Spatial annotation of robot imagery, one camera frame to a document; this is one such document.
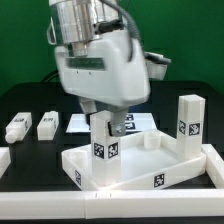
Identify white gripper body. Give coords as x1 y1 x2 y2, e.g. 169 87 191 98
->
55 31 150 107

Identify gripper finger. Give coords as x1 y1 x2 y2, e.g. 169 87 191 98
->
108 108 128 137
79 97 97 124

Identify white desk top tray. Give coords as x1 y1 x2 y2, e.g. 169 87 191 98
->
61 130 206 191

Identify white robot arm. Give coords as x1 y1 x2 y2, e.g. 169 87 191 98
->
47 0 150 136

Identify white marker sheet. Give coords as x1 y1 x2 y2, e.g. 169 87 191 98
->
66 113 156 133

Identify white front fence bar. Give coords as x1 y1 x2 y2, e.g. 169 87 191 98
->
0 189 224 220

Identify white left fence block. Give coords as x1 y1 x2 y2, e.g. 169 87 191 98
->
0 147 11 178

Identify white fence block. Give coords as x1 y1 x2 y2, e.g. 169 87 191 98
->
202 144 224 189
0 147 11 178

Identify white right fence block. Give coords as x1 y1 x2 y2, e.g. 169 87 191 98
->
202 144 224 189

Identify black cables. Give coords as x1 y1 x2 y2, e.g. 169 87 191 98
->
40 71 63 84

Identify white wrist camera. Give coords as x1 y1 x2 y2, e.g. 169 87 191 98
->
144 52 172 80

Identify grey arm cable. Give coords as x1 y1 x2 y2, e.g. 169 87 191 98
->
96 0 142 64

